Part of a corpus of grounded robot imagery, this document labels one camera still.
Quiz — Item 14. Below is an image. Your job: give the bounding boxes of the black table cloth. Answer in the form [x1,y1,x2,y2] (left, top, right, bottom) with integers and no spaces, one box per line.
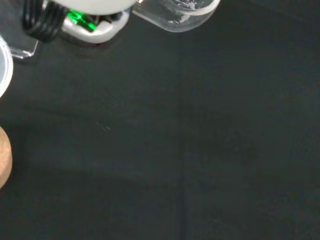
[0,0,320,240]

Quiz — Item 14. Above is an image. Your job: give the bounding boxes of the translucent plastic funnel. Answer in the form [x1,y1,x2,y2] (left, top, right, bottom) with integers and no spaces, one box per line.
[0,34,14,98]

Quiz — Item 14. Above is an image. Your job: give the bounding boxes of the cork ring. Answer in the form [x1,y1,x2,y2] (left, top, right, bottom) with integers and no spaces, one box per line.
[0,126,13,190]

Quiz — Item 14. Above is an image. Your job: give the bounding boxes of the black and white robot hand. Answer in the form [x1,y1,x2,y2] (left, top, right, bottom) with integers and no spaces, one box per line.
[21,0,137,44]

